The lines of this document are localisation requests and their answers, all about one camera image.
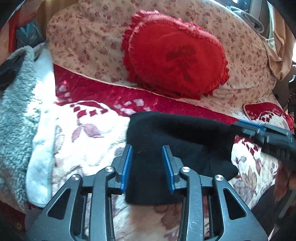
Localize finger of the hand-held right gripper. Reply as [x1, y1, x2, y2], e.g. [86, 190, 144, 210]
[240, 130, 296, 154]
[232, 120, 296, 142]

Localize floral beige pillow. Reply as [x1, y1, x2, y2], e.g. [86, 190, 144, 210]
[46, 0, 278, 112]

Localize grey and white fluffy blanket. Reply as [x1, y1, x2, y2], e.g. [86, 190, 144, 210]
[0, 45, 57, 208]

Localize dark object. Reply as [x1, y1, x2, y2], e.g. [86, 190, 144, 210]
[0, 54, 25, 90]

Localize teal box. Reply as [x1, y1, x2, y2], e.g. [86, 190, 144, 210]
[16, 20, 45, 48]

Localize person's right hand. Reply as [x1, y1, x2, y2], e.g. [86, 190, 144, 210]
[273, 161, 296, 205]

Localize red cloth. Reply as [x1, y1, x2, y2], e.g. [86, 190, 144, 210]
[9, 17, 18, 52]

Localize red and white patterned blanket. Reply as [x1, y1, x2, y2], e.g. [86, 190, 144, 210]
[23, 64, 294, 241]

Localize grey folded cloth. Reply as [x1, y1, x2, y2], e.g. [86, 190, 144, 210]
[226, 5, 266, 33]

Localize beige cloth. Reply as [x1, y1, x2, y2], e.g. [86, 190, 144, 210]
[265, 9, 296, 81]

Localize black pants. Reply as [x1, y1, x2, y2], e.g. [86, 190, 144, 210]
[124, 111, 240, 205]

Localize red heart-shaped frilled pillow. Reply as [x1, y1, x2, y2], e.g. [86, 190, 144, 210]
[121, 10, 230, 100]

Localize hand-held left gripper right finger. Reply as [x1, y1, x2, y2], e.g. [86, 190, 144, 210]
[161, 145, 269, 241]

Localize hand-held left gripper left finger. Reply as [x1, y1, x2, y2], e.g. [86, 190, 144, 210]
[25, 145, 134, 241]

